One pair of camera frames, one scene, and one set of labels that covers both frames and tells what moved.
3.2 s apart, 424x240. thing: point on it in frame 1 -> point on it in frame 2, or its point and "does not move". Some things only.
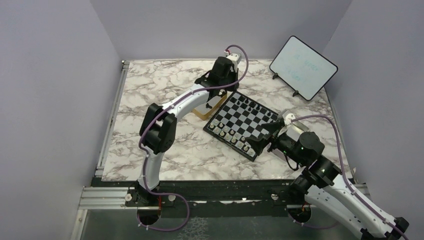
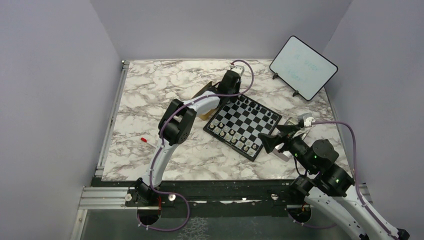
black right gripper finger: x=273 y=126 -> x=288 y=128
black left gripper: x=234 y=72 -> x=237 y=86
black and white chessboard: x=237 y=119 does not move
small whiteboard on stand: x=305 y=70 does not move
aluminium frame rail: x=125 y=65 does not move
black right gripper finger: x=258 y=145 -> x=271 y=142
